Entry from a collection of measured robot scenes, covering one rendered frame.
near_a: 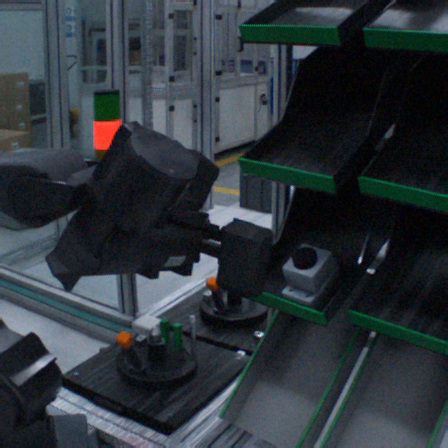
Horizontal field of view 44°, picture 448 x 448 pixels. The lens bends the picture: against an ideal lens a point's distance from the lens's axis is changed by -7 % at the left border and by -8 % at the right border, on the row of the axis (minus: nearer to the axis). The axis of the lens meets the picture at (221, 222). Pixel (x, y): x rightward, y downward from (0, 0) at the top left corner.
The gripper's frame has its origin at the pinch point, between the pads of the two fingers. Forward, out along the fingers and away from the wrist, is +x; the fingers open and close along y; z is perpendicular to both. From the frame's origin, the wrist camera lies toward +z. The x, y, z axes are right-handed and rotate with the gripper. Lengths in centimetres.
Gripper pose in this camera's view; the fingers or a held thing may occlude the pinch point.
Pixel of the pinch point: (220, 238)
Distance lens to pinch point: 60.4
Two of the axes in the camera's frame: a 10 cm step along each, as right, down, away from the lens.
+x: 6.5, 0.0, 7.6
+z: 1.7, -9.8, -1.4
